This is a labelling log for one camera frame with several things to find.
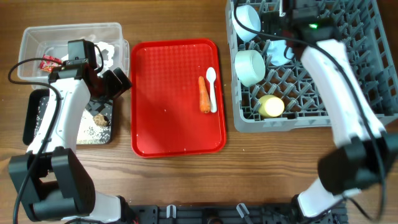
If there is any light blue bowl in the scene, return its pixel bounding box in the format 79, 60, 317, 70
231, 5, 261, 42

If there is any light blue plate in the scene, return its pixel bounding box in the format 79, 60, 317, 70
267, 40, 294, 66

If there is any brown food scrap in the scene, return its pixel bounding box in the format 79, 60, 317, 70
93, 113, 109, 127

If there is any white napkin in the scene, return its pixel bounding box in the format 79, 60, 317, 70
62, 41, 116, 74

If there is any white rice pile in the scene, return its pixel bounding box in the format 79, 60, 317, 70
33, 96, 112, 144

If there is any green bowl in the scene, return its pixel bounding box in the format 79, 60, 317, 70
234, 50, 266, 87

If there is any red snack wrapper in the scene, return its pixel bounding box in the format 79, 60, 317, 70
39, 54, 63, 73

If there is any yellow cup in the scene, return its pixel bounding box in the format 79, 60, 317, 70
258, 95, 285, 118

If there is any orange carrot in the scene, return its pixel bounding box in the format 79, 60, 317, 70
198, 76, 211, 113

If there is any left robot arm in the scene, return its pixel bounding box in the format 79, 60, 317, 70
9, 39, 139, 223

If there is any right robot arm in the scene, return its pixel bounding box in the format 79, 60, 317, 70
266, 1, 397, 219

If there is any grey dishwasher rack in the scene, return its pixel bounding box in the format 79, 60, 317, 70
225, 1, 397, 133

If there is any black tray bin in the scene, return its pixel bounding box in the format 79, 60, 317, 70
22, 89, 113, 146

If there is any red serving tray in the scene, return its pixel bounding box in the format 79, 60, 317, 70
131, 39, 226, 159

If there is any clear plastic bin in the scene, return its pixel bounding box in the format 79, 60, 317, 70
19, 22, 130, 75

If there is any white plastic spoon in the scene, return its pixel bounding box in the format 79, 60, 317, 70
206, 67, 217, 113

